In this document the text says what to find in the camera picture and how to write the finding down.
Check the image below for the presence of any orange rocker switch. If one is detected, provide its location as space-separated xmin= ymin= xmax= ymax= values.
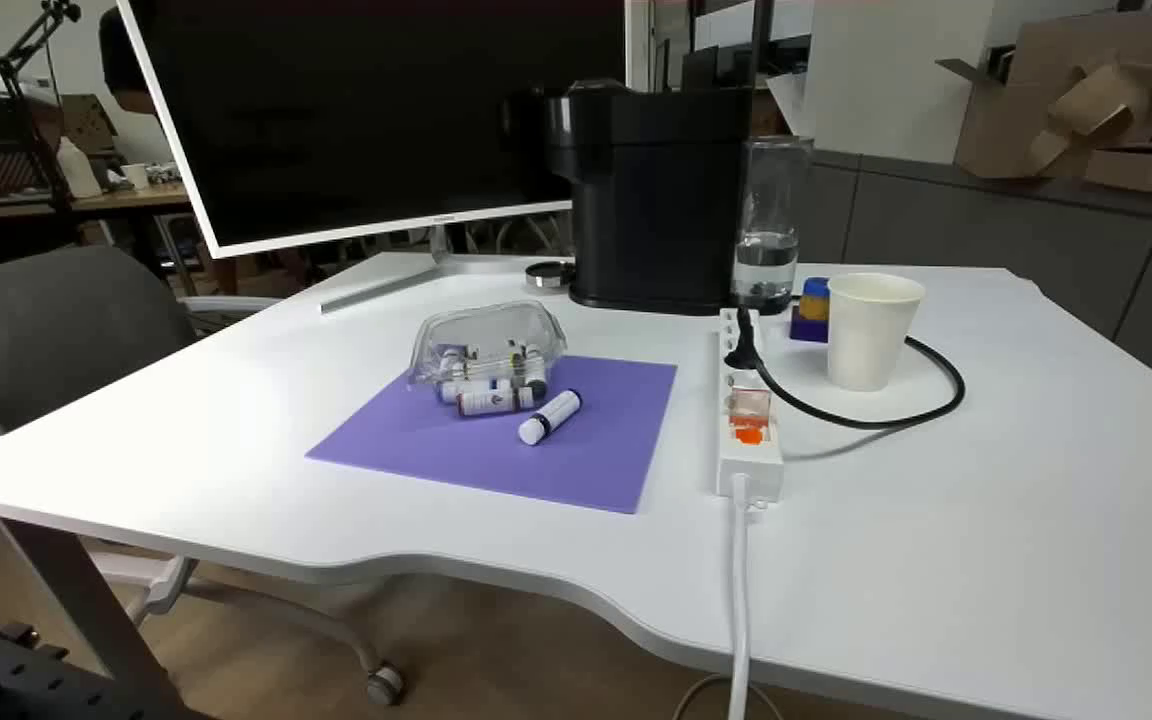
xmin=724 ymin=372 xmax=775 ymax=454

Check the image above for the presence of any white vial with black cap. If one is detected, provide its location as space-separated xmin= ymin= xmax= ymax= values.
xmin=512 ymin=383 xmax=589 ymax=454

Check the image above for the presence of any purple mat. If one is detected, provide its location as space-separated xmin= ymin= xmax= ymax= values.
xmin=305 ymin=354 xmax=681 ymax=520

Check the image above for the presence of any black round drip tray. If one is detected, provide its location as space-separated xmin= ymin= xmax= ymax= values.
xmin=522 ymin=261 xmax=579 ymax=298

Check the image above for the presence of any clear plastic bag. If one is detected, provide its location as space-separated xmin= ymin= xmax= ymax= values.
xmin=407 ymin=302 xmax=573 ymax=391

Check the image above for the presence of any black coffee machine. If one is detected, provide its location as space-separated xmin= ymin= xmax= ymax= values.
xmin=540 ymin=76 xmax=756 ymax=319

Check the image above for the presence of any white power strip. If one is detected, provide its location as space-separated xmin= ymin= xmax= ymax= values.
xmin=717 ymin=303 xmax=788 ymax=508

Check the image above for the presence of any white paper cup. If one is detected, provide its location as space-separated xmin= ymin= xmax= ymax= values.
xmin=821 ymin=269 xmax=927 ymax=396

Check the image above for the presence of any white curved computer monitor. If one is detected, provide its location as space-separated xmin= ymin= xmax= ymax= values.
xmin=113 ymin=0 xmax=651 ymax=319

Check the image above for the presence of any white board panel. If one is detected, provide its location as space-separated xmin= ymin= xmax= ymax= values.
xmin=799 ymin=0 xmax=1007 ymax=173

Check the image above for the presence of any grey cabinet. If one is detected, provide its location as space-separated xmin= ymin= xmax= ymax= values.
xmin=788 ymin=145 xmax=1152 ymax=414

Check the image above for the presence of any wooden background desk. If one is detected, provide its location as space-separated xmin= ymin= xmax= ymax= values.
xmin=0 ymin=179 xmax=196 ymax=276

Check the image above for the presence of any grey office chair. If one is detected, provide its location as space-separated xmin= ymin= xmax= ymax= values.
xmin=0 ymin=246 xmax=415 ymax=713

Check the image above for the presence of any grey table leg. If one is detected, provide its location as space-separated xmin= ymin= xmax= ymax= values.
xmin=0 ymin=518 xmax=196 ymax=720

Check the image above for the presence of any brown cardboard box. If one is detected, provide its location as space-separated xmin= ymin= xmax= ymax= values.
xmin=934 ymin=3 xmax=1152 ymax=206

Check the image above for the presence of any black power cable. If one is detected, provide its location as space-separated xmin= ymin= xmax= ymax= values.
xmin=724 ymin=303 xmax=973 ymax=438

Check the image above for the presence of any white power strip cord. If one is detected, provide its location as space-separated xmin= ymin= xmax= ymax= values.
xmin=720 ymin=471 xmax=761 ymax=720

